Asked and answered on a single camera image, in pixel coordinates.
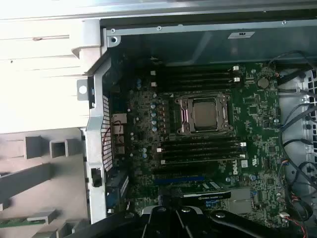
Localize black RAM slot white clips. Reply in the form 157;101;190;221
150;76;241;87
156;141;247;153
150;64;241;76

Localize blue expansion slot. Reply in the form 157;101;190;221
155;175;204;184

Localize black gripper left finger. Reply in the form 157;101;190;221
85;206;177;238

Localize black silver PC case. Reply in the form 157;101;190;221
71;17;317;238

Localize green motherboard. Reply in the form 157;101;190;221
108;61;292;229

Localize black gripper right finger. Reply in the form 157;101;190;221
175;206;307;238

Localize silver perforated drive cage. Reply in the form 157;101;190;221
297;66;317;162

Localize black graphics card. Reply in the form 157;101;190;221
158;182;232;211

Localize green RAM stick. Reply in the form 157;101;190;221
0;217;28;228

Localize grey parts rack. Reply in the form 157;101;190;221
0;127;90;238

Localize red black wire bundle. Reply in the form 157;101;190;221
279;193;313;232

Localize black expansion slot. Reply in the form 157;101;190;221
151;165;225;177

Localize silver CPU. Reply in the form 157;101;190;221
192;101;216;129

